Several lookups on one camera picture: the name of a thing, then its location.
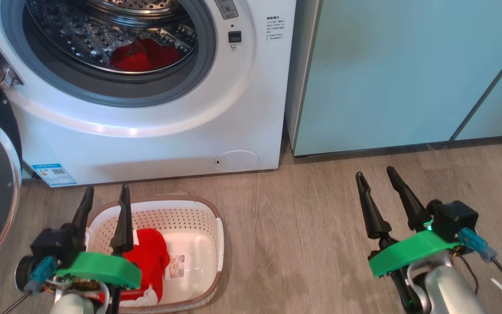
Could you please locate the red garment with gold print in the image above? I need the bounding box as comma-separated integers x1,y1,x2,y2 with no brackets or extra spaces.
109,37,181,72

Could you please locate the round white drain filter cover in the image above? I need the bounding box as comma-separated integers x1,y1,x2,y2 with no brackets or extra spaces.
214,150,259,172

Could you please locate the white front-load washing machine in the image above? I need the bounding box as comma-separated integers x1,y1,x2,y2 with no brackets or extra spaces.
0,0,297,187

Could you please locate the blue white energy label sticker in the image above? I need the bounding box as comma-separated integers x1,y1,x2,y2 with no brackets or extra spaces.
32,164,77,187

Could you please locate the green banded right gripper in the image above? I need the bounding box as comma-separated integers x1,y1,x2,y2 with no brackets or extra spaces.
355,166,461,314

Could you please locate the red jersey with number print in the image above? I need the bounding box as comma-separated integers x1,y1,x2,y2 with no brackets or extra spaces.
120,228,171,304

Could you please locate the teal right camera cable connector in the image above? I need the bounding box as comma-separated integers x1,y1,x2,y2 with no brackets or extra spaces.
457,227,498,263

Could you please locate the grey rubber door gasket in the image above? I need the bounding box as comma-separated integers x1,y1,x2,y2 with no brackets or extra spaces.
0,0,217,108

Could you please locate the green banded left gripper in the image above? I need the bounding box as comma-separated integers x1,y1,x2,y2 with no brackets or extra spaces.
55,184,142,290

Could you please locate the white garment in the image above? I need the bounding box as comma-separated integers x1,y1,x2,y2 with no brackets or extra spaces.
133,286,161,307

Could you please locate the cream perforated plastic laundry basket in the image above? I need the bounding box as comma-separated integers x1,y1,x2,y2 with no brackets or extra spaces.
85,196,225,314

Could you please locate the teal camera cable connector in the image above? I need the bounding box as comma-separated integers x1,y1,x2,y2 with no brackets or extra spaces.
24,256,58,294
457,227,498,263

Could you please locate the teal left camera cable connector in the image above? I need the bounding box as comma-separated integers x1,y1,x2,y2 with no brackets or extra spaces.
24,256,58,294

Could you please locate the steel washing machine drum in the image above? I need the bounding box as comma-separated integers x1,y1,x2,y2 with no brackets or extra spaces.
24,0,199,75

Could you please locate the white paper label sticker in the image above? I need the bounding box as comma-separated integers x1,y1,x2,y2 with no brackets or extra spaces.
164,255,186,280

